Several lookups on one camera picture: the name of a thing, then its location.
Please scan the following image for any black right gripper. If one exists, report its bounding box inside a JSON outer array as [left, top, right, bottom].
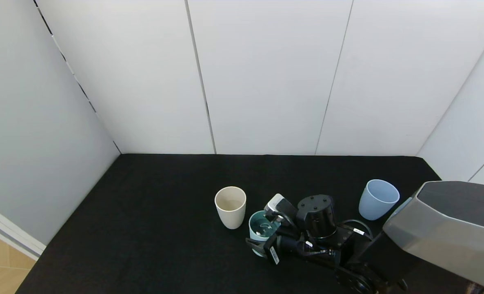
[[245, 232, 304, 265]]

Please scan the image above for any teal plastic cup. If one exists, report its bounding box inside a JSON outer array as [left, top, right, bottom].
[[249, 210, 282, 258]]

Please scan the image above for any cream plastic cup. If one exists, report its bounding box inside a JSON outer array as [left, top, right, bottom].
[[215, 186, 247, 229]]

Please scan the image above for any black table cloth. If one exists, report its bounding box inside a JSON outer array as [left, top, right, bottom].
[[17, 154, 442, 294]]

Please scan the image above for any light blue plastic cup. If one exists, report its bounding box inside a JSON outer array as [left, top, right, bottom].
[[359, 179, 400, 221]]

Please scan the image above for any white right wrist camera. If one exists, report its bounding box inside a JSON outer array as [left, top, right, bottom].
[[264, 194, 298, 223]]

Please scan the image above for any black cable with white label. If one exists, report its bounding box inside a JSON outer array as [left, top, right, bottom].
[[303, 219, 374, 258]]

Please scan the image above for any white panel frame rail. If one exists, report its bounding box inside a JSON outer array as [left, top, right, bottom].
[[0, 199, 47, 261]]

